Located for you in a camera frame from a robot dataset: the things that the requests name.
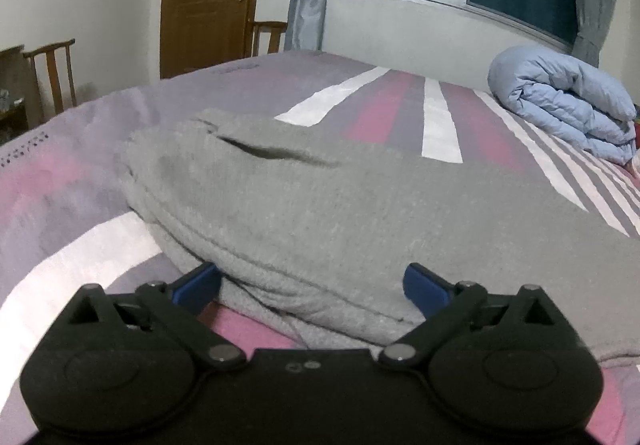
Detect folded light blue duvet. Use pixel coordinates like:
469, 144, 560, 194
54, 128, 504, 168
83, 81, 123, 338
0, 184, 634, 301
487, 45, 637, 165

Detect wooden chair at left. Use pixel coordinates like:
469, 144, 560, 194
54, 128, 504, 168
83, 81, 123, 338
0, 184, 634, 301
23, 38, 78, 124

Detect striped pink purple bedsheet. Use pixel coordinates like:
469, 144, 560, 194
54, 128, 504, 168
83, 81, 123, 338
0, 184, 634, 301
1, 52, 639, 444

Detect wooden chair near door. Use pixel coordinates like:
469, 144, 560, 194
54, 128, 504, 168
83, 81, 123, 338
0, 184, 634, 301
247, 20, 289, 58

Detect grey fleece pants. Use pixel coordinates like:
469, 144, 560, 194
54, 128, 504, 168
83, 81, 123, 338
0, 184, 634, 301
120, 109, 639, 364

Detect dark wooden side cabinet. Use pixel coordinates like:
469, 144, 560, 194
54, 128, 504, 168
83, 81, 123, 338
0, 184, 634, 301
0, 45, 29, 145

